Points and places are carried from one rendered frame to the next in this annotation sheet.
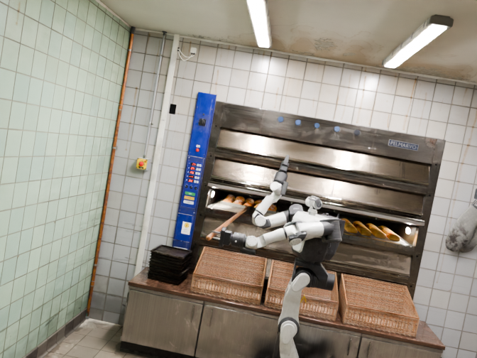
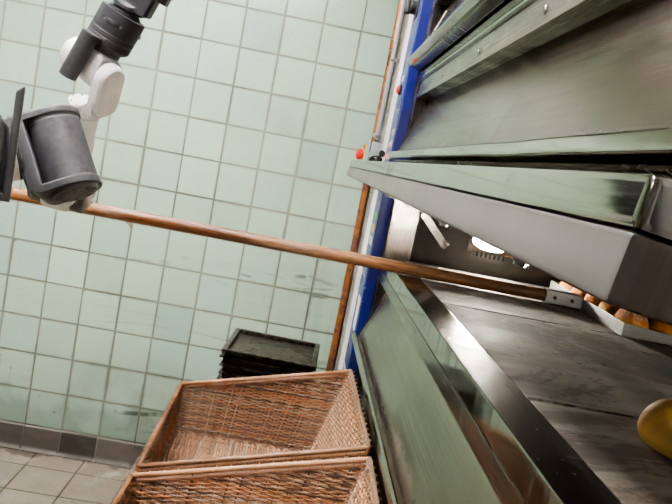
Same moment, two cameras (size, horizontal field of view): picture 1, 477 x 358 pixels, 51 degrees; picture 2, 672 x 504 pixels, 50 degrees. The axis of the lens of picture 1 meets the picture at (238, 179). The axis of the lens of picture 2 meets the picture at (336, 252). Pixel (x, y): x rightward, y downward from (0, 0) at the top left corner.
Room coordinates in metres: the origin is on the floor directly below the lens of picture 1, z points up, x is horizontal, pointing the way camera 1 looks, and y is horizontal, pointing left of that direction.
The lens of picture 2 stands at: (3.87, -1.76, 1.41)
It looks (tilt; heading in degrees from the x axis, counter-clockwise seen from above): 7 degrees down; 82
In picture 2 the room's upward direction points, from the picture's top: 11 degrees clockwise
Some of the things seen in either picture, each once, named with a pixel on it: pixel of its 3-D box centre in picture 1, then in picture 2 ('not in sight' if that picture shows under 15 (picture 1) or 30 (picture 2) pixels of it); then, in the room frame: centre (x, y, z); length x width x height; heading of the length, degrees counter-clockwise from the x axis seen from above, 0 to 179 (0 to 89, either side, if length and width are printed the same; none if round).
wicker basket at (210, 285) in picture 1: (230, 273); (256, 438); (4.00, -0.07, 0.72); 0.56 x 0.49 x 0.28; 86
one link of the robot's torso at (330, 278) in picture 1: (313, 274); not in sight; (3.34, -0.62, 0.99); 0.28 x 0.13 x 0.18; 85
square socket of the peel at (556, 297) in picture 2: not in sight; (562, 298); (4.66, -0.13, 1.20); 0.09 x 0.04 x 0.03; 172
